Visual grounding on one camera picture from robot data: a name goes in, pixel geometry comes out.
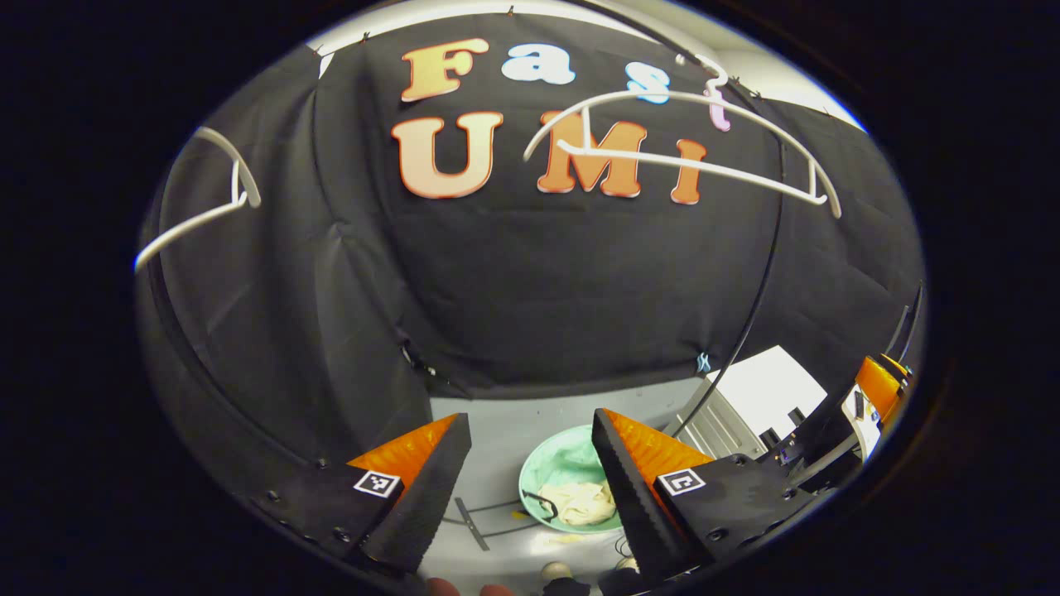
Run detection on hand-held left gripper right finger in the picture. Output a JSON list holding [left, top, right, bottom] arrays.
[[590, 407, 817, 584]]

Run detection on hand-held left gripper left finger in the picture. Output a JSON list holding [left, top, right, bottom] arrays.
[[248, 412, 473, 576]]

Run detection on cream button shirt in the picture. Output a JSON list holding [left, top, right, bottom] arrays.
[[542, 480, 619, 528]]

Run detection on green laundry hamper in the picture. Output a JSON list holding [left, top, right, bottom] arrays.
[[518, 425, 630, 535]]

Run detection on white plastic hanger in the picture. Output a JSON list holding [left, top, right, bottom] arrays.
[[134, 127, 263, 272], [523, 54, 843, 220]]

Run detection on dark floor strip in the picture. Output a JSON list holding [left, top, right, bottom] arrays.
[[453, 497, 491, 552]]

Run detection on white floor board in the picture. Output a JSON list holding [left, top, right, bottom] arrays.
[[708, 345, 829, 452]]

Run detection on white-toed black shoe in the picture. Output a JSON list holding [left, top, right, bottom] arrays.
[[538, 561, 593, 596]]

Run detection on grey ribbed panel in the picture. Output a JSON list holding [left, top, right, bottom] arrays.
[[662, 387, 767, 461]]

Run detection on black backdrop cloth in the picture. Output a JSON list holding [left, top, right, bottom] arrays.
[[137, 12, 927, 497]]

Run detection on thin black cable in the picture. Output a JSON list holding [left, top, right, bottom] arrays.
[[882, 281, 926, 365]]

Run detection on black clothes rail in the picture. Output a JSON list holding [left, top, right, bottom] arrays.
[[571, 0, 788, 440]]

